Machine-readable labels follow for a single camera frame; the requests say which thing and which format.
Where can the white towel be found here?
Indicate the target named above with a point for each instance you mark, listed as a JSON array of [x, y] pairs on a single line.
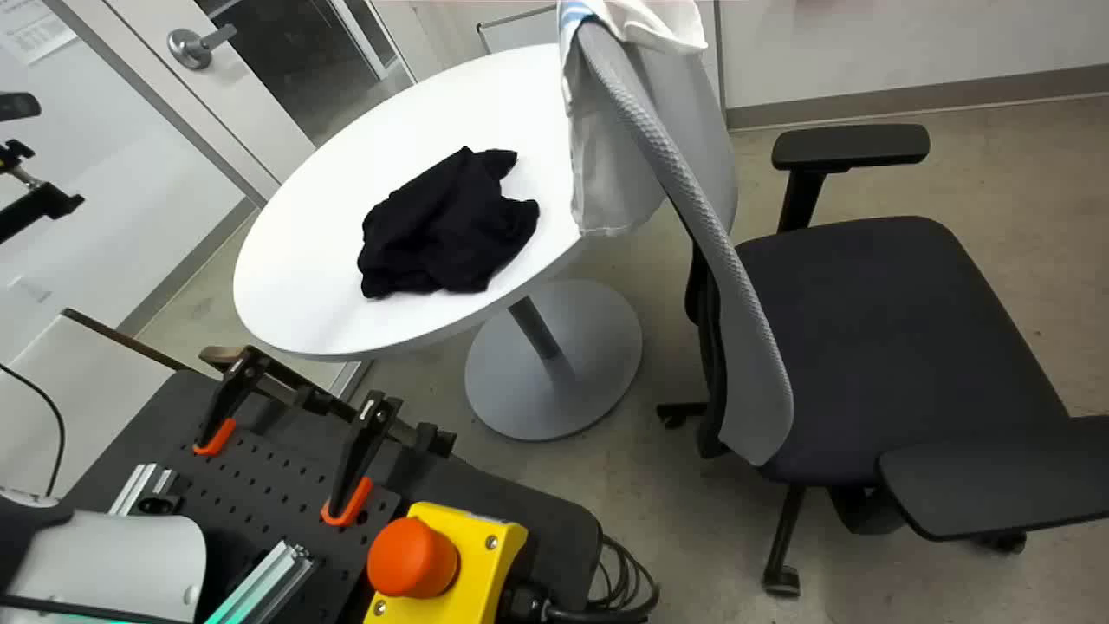
[[606, 151]]

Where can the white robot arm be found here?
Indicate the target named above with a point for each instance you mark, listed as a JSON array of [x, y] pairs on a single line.
[[98, 568]]

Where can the black cloth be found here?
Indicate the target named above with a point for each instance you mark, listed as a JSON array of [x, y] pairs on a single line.
[[446, 226]]

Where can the grey mesh office chair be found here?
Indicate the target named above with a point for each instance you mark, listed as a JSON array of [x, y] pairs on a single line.
[[868, 333]]

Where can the round white table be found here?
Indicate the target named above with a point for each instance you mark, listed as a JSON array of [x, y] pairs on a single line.
[[403, 210]]

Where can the black orange bar clamp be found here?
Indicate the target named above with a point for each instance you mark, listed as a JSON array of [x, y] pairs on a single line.
[[353, 473], [227, 412]]

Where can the yellow emergency stop box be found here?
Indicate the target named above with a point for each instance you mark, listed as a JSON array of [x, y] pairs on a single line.
[[446, 568]]

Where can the black perforated mounting board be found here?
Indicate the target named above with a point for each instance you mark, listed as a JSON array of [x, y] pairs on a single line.
[[271, 481]]

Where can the silver aluminium extrusion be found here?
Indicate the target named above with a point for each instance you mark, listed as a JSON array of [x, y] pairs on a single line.
[[264, 584], [139, 488]]

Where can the white door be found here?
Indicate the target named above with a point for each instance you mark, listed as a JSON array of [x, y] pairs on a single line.
[[196, 80]]

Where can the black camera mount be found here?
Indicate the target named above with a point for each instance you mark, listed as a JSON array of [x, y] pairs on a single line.
[[28, 187]]

